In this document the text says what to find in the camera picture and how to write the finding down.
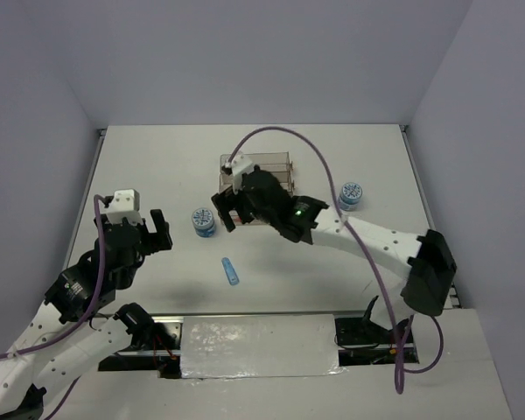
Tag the blue jar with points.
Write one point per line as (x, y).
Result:
(203, 222)
(350, 195)

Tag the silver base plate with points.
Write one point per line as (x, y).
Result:
(257, 346)

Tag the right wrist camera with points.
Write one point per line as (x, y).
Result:
(233, 171)

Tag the clear tiered organizer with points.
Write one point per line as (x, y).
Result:
(278, 163)

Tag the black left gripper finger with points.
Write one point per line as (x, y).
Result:
(144, 246)
(161, 240)

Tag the blue correction tape case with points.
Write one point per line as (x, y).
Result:
(230, 271)

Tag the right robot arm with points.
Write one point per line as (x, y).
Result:
(423, 262)

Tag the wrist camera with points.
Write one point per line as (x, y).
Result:
(124, 205)
(233, 171)

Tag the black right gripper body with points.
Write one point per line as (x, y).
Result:
(262, 213)

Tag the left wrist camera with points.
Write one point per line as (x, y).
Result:
(124, 205)

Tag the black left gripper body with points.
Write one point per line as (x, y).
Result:
(127, 277)

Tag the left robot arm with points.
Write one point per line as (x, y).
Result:
(59, 345)

